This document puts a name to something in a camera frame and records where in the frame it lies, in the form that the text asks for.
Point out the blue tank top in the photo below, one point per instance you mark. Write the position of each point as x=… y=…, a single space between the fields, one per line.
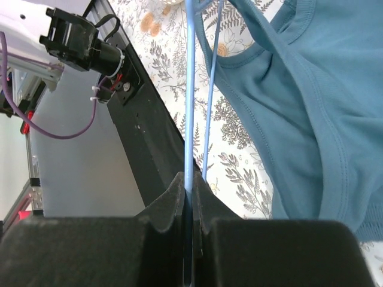
x=309 y=93

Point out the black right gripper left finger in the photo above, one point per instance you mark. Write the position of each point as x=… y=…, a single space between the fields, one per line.
x=145 y=250

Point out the blue wire hanger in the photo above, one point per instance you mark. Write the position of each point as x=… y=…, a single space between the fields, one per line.
x=192 y=8

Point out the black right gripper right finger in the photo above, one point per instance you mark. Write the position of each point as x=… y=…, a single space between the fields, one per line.
x=231 y=251

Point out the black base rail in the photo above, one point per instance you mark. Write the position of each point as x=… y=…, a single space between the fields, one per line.
x=153 y=145

